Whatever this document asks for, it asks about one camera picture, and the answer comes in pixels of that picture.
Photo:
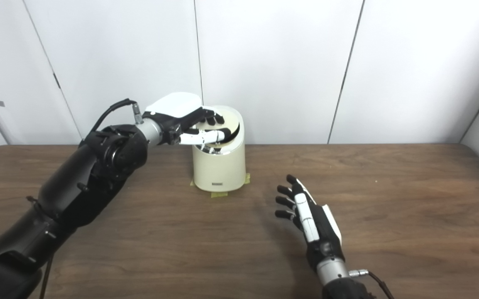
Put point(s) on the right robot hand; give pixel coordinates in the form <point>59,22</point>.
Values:
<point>318,228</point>

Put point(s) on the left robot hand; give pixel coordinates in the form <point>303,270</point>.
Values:
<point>177,110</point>

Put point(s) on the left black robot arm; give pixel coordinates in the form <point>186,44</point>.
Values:
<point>77,187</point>

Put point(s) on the cream-colored bin body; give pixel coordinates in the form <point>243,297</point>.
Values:
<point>218,166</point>

